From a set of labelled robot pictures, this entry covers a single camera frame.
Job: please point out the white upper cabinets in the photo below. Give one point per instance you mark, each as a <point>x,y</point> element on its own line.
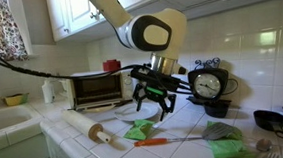
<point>70,14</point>

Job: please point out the red round lid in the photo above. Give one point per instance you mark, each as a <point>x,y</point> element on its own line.
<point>111,65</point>

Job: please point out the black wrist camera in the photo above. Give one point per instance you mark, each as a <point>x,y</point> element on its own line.
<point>148,76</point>

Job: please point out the brass cabinet knob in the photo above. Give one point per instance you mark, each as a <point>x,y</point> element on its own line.
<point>66,30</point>
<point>93,15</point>

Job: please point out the wooden rolling pin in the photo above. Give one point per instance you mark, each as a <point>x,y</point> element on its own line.
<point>81,123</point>

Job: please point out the white mini oven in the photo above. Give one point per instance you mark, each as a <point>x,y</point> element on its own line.
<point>92,89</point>

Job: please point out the yellow sponge dish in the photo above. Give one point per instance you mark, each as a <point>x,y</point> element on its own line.
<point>15,99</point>

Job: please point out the small black cup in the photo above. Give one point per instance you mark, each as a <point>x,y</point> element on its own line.
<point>217,110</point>

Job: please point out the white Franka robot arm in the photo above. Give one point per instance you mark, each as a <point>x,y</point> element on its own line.
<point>174,23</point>

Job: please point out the black ornate table clock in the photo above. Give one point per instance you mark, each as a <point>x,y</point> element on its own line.
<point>208,84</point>

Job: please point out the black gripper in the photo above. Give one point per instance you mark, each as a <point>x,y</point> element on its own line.
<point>154,94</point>

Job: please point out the white round plate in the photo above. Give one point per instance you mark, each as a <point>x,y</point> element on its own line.
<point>127,114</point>

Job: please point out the glass oven door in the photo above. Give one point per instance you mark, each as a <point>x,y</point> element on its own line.
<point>96,107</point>

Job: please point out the white kitchen sink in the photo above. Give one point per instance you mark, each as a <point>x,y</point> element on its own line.
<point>7,121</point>

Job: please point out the white lower cabinet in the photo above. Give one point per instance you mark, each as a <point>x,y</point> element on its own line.
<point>20,157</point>

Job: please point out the white soap bottle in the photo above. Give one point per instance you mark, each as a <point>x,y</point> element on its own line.
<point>48,92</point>

